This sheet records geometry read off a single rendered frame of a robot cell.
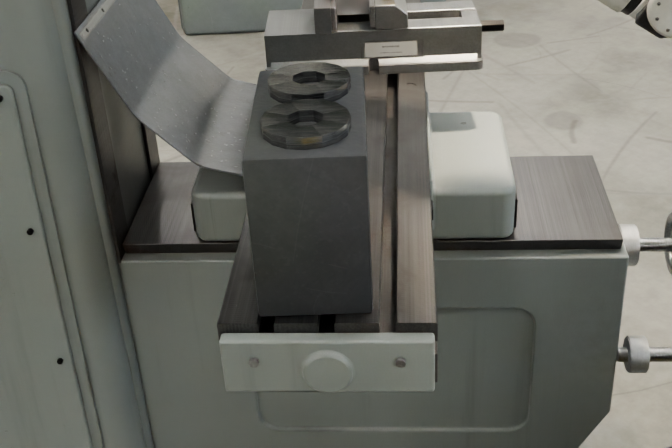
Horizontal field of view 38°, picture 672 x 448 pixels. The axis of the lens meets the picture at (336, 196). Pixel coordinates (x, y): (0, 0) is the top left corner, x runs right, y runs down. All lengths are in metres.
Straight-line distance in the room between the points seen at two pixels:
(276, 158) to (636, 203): 2.28
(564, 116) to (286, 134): 2.75
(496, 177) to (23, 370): 0.81
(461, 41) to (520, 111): 2.10
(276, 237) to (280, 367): 0.15
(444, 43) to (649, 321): 1.26
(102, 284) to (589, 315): 0.76
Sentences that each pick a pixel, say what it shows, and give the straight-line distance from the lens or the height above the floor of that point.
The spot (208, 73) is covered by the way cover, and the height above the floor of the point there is 0.93.
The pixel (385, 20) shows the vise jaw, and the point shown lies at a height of 1.03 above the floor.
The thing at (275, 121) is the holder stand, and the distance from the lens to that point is 0.96.
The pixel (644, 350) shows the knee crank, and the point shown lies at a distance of 1.64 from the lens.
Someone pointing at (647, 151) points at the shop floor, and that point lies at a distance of 3.43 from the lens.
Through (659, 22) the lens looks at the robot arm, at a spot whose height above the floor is 1.11.
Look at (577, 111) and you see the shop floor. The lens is 3.68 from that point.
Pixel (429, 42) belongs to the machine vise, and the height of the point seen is 0.99.
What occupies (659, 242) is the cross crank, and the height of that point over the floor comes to 0.66.
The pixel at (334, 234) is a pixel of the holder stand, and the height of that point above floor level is 1.05.
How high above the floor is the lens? 1.56
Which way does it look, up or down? 30 degrees down
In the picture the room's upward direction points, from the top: 3 degrees counter-clockwise
